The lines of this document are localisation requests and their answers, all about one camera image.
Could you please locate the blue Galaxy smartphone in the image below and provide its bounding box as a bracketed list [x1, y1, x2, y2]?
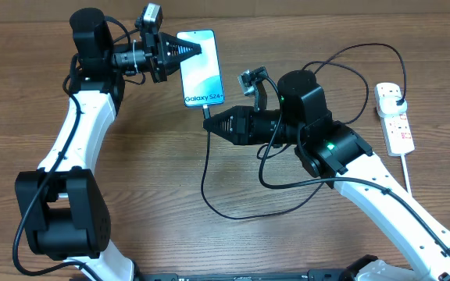
[177, 30, 225, 107]

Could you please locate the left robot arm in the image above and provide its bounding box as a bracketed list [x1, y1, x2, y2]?
[15, 3, 202, 280]

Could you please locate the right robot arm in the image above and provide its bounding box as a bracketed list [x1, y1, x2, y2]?
[203, 70, 450, 280]

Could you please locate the white power strip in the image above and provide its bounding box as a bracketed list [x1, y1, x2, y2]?
[374, 82, 415, 156]

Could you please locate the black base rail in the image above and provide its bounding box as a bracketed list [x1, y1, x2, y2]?
[134, 269, 357, 281]

